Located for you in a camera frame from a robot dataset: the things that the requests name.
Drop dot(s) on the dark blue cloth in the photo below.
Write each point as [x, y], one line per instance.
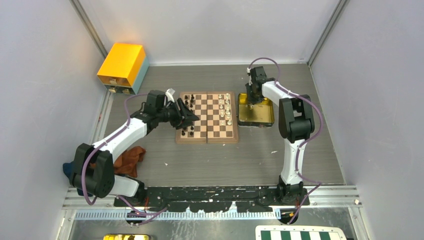
[67, 169]

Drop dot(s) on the green white checkered board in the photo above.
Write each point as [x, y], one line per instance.
[298, 232]

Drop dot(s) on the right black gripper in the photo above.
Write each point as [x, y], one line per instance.
[250, 99]

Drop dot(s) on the yellow teal drawer box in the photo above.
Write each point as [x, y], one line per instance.
[124, 68]

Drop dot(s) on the orange cloth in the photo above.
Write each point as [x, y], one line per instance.
[126, 163]

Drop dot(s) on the wooden chess board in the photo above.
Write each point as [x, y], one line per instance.
[207, 130]

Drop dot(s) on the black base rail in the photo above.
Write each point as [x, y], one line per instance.
[213, 199]

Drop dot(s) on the gold tin tray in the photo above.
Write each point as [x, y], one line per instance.
[260, 115]

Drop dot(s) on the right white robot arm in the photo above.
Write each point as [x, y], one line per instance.
[295, 125]

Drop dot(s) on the gold tin front edge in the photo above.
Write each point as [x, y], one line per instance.
[121, 236]

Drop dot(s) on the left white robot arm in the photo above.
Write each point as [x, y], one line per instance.
[93, 166]

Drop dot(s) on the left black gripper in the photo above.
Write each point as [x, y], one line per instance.
[187, 115]

